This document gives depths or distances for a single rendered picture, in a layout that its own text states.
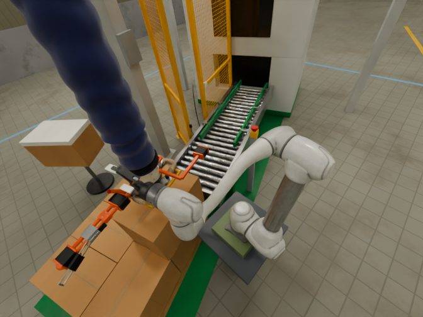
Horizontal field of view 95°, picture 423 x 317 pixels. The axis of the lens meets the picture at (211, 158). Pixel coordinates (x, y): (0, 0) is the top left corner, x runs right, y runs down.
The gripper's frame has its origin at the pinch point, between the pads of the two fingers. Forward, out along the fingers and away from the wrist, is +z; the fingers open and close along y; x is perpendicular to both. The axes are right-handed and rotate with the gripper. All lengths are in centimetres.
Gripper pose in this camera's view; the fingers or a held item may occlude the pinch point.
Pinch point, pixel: (116, 177)
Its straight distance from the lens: 93.5
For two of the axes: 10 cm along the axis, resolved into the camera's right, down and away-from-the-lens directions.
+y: 1.0, 6.9, 7.2
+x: 4.5, -6.8, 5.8
